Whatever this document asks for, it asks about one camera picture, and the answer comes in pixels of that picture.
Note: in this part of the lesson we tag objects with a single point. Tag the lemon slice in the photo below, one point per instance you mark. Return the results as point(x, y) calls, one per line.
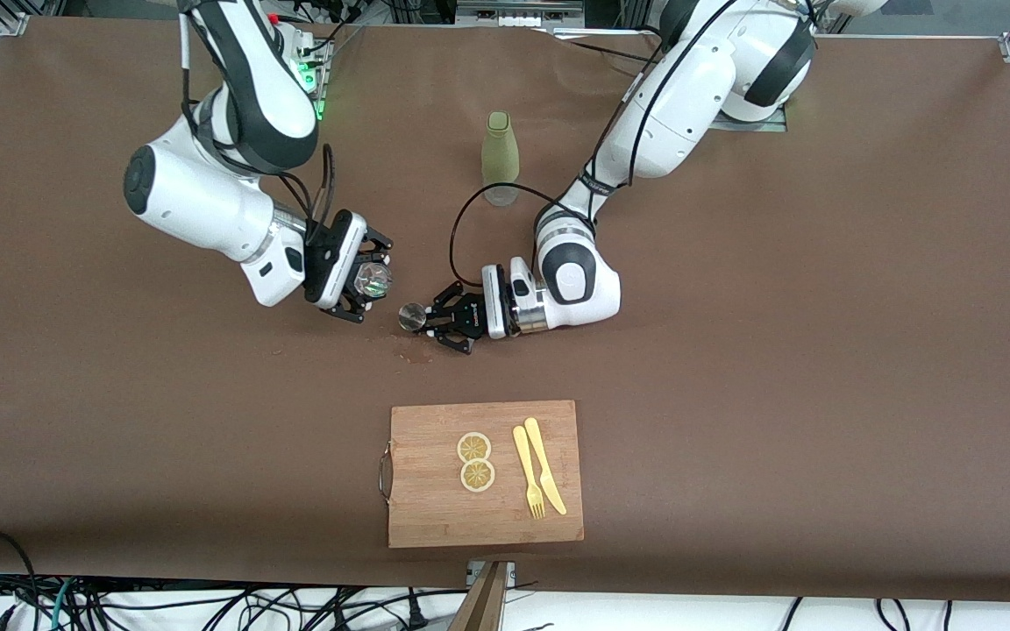
point(473, 445)
point(477, 477)

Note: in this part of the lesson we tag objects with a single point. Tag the small clear glass cup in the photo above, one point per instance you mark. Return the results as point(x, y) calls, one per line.
point(373, 279)

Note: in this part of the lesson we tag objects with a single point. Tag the yellow plastic fork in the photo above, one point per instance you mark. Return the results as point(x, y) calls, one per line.
point(522, 456)

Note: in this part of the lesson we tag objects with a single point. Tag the wooden cutting board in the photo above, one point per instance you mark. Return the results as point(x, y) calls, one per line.
point(435, 517)

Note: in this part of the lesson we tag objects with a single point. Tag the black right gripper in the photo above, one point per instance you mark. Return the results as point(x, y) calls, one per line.
point(353, 301)

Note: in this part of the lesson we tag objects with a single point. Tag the yellow plastic knife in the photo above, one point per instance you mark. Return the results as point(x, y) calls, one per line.
point(540, 456)

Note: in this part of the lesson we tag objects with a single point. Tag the wooden post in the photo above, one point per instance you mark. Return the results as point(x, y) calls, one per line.
point(483, 605)

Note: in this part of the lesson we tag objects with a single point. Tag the brown table cover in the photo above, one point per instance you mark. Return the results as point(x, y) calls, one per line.
point(733, 438)

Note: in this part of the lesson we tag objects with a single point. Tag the small metal bracket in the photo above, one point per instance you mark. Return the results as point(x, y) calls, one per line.
point(472, 571)

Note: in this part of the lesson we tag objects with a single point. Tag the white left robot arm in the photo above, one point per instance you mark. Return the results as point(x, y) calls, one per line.
point(672, 105)

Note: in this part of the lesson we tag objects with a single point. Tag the green sleeved glass bottle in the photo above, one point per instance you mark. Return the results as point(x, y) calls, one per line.
point(500, 149)

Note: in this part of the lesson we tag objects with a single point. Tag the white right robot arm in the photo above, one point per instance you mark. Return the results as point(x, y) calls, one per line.
point(198, 193)

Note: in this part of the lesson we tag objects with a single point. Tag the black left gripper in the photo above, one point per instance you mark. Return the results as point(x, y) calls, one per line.
point(468, 316)

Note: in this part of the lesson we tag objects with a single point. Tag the steel jigger measuring cup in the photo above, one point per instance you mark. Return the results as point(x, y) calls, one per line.
point(411, 316)

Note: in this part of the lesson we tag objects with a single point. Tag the grey equipment box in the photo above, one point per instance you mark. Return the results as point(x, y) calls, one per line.
point(518, 10)

